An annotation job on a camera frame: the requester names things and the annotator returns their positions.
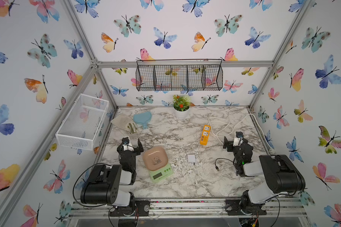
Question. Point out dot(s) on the black wire wall basket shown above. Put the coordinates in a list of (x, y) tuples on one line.
[(179, 75)]

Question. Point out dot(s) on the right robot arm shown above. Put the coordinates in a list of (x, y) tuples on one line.
[(281, 176)]

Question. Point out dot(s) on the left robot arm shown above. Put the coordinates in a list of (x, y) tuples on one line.
[(102, 187)]

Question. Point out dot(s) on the beige cloth green stripes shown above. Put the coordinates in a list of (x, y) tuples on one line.
[(126, 123)]

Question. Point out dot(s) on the light blue dustpan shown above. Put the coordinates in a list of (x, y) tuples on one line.
[(143, 119)]

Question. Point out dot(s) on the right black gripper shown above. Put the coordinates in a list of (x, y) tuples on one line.
[(230, 144)]

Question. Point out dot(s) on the orange power strip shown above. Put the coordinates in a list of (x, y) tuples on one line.
[(205, 135)]

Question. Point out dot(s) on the white charger adapter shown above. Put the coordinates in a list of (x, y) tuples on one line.
[(191, 158)]

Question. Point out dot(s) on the pink square plate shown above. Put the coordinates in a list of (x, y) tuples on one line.
[(155, 158)]

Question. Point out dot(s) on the green electronic scale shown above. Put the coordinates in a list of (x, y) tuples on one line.
[(161, 173)]

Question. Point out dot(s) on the white mesh wall basket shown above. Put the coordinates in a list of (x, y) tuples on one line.
[(82, 125)]

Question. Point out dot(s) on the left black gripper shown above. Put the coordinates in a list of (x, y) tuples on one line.
[(136, 150)]

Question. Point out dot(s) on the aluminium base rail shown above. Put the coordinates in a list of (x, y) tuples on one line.
[(217, 208)]

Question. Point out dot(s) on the potted plant white pot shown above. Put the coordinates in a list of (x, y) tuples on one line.
[(181, 104)]

